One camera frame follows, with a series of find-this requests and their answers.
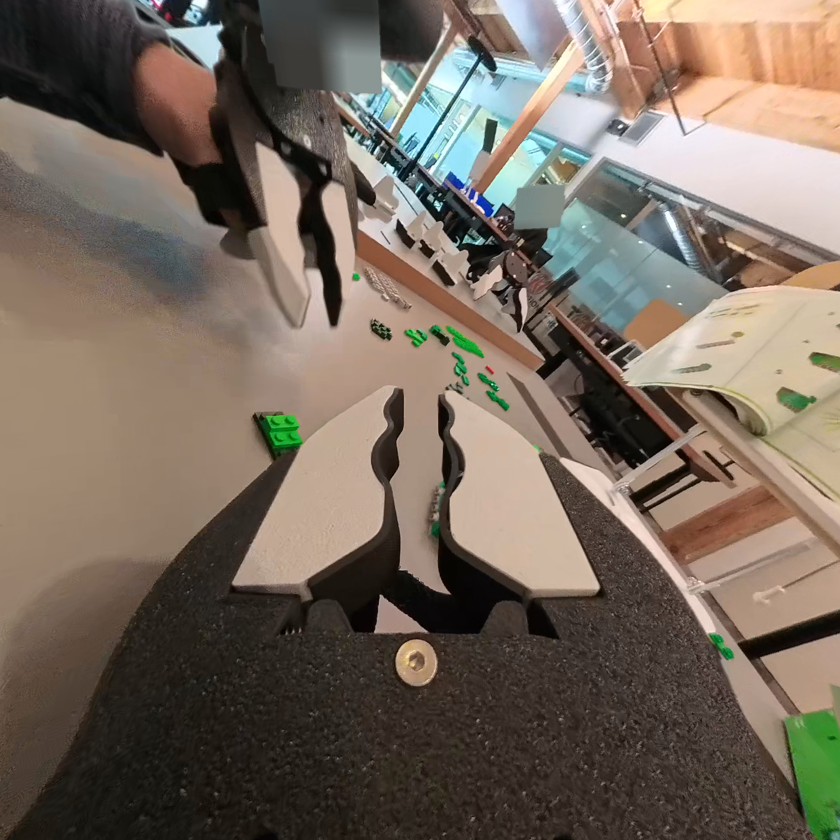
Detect person's left hand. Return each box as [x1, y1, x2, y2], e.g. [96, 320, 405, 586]
[134, 46, 222, 166]

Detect light grey brick cluster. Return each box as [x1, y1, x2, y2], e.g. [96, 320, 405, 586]
[363, 266, 413, 309]

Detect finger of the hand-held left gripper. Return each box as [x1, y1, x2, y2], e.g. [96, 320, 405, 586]
[248, 141, 311, 329]
[303, 180, 359, 328]

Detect wall vent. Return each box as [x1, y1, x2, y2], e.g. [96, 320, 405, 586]
[618, 110, 665, 145]

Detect idle gripper device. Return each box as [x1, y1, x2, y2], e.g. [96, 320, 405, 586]
[469, 244, 549, 334]

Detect person's left forearm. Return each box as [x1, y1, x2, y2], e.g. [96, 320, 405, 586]
[0, 0, 172, 158]

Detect green and white box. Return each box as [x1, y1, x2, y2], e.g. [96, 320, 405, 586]
[784, 709, 840, 840]

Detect silver ventilation duct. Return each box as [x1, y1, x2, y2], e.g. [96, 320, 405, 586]
[554, 0, 614, 93]

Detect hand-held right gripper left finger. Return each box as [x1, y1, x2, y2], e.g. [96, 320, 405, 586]
[233, 386, 403, 599]

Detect brick instruction booklet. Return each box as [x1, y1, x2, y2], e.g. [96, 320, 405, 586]
[622, 285, 840, 501]

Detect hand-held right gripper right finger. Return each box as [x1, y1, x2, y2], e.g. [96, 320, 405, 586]
[436, 392, 601, 599]

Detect small green brick assembly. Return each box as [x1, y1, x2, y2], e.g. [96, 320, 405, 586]
[254, 411, 305, 459]

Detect scattered green brick pieces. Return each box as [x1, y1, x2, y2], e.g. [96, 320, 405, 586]
[352, 271, 511, 411]

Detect grey desk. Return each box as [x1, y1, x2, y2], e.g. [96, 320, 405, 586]
[0, 98, 595, 840]

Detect black lamp pole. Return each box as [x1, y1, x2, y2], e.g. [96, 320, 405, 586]
[407, 36, 501, 185]

